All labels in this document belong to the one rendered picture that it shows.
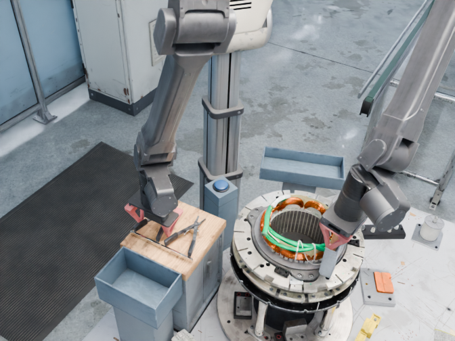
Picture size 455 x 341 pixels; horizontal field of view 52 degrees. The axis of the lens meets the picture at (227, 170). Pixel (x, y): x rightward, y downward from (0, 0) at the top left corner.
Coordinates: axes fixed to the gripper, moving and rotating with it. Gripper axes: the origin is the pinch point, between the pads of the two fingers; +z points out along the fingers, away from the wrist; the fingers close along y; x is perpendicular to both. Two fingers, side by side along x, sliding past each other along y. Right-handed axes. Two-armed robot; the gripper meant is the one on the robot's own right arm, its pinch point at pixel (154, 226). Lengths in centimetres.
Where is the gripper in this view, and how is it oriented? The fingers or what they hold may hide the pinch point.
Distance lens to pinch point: 118.2
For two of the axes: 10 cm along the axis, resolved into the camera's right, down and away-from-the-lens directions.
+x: 4.6, -5.7, 6.8
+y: 8.8, 3.5, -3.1
